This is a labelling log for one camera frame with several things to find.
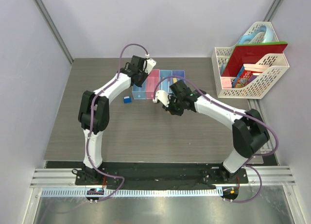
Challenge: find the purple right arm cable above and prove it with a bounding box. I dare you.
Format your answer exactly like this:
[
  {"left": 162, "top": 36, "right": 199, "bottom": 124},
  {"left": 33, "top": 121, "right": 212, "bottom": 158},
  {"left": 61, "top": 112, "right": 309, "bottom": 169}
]
[{"left": 152, "top": 75, "right": 279, "bottom": 203}]

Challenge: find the pink drawer box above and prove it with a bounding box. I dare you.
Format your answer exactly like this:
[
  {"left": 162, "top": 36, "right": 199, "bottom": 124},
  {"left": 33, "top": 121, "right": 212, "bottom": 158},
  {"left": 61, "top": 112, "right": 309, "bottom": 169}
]
[{"left": 145, "top": 69, "right": 160, "bottom": 100}]

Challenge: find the teal blue drawer box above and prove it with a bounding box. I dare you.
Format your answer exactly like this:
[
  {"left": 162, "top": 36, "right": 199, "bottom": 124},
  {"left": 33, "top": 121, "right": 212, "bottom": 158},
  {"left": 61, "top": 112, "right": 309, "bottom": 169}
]
[{"left": 159, "top": 70, "right": 173, "bottom": 93}]

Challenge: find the colourful book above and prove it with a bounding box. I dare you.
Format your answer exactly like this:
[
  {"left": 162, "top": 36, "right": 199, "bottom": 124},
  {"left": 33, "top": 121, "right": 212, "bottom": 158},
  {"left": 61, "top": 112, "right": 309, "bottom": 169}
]
[{"left": 232, "top": 64, "right": 257, "bottom": 88}]

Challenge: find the light blue drawer box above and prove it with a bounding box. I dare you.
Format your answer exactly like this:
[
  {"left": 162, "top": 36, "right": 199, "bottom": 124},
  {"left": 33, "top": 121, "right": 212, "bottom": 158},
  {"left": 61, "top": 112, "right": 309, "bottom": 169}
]
[{"left": 132, "top": 84, "right": 146, "bottom": 100}]

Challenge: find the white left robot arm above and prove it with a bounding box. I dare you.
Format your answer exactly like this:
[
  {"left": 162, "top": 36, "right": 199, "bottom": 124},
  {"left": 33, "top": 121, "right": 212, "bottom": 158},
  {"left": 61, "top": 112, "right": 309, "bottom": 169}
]
[{"left": 76, "top": 56, "right": 156, "bottom": 185}]

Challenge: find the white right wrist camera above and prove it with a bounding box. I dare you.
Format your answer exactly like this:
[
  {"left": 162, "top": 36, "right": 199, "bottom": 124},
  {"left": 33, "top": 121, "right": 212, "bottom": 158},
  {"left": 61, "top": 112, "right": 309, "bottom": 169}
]
[{"left": 153, "top": 90, "right": 170, "bottom": 107}]

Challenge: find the white slotted cable duct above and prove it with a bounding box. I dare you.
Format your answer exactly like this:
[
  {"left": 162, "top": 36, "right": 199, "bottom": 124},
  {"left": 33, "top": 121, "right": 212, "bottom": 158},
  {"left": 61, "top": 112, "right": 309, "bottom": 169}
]
[{"left": 41, "top": 187, "right": 223, "bottom": 198}]

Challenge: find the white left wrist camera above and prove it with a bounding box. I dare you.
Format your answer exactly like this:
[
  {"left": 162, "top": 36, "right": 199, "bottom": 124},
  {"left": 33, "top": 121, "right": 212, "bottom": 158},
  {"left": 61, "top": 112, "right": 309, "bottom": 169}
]
[{"left": 144, "top": 54, "right": 156, "bottom": 74}]

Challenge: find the pink sticky note block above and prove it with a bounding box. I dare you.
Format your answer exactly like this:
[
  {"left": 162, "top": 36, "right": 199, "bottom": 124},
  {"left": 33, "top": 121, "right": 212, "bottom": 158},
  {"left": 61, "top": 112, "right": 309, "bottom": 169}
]
[{"left": 221, "top": 77, "right": 232, "bottom": 89}]

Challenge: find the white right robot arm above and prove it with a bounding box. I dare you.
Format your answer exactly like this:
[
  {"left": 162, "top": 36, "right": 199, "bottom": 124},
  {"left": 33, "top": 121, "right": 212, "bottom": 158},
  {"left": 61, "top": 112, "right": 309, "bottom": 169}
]
[{"left": 154, "top": 80, "right": 270, "bottom": 183}]

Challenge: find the purple drawer box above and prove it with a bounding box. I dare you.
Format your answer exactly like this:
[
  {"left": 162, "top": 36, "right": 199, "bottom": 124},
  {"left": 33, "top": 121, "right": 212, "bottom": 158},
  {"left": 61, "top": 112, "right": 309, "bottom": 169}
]
[{"left": 171, "top": 70, "right": 185, "bottom": 84}]

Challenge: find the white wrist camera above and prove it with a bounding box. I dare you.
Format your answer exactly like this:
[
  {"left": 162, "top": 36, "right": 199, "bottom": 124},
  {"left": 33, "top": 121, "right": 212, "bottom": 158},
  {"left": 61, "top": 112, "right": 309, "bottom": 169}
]
[
  {"left": 153, "top": 90, "right": 170, "bottom": 107},
  {"left": 144, "top": 54, "right": 156, "bottom": 74}
]

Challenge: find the small blue box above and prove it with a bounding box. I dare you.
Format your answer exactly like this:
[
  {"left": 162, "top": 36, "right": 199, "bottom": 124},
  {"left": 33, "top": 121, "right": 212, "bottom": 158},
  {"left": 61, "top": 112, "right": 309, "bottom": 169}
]
[{"left": 123, "top": 96, "right": 132, "bottom": 103}]

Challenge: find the white perforated file rack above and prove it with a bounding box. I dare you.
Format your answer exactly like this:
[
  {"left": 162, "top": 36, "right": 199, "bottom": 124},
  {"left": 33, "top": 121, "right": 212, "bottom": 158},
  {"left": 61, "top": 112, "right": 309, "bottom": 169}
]
[{"left": 211, "top": 22, "right": 290, "bottom": 99}]

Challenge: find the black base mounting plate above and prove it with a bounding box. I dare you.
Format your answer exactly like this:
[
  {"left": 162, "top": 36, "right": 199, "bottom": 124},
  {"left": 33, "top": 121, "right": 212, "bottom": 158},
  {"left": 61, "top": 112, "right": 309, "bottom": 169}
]
[{"left": 72, "top": 162, "right": 248, "bottom": 190}]

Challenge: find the red folder board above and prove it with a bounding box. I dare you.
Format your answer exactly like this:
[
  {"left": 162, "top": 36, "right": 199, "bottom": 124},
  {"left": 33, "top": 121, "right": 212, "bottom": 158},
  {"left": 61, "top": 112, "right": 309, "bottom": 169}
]
[{"left": 221, "top": 41, "right": 288, "bottom": 77}]

